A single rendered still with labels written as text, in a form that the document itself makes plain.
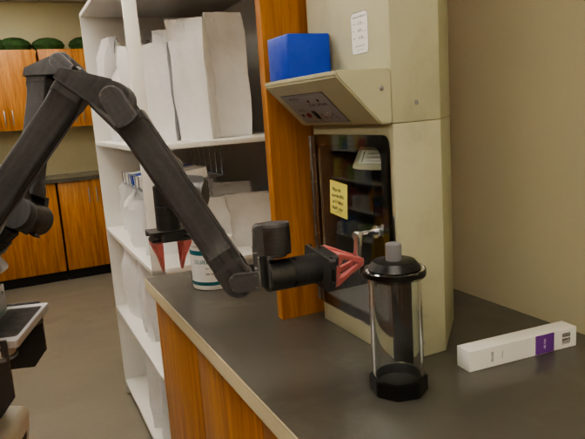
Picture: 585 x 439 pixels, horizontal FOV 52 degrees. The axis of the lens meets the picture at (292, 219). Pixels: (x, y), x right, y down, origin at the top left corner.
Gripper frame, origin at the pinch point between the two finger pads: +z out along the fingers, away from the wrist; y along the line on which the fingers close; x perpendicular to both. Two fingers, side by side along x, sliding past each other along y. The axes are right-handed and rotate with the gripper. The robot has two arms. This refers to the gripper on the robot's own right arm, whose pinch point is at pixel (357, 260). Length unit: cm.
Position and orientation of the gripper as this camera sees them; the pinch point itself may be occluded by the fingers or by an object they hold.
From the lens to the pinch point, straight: 119.3
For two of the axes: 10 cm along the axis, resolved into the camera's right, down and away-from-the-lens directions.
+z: 9.0, -1.2, 4.2
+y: -4.3, -2.6, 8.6
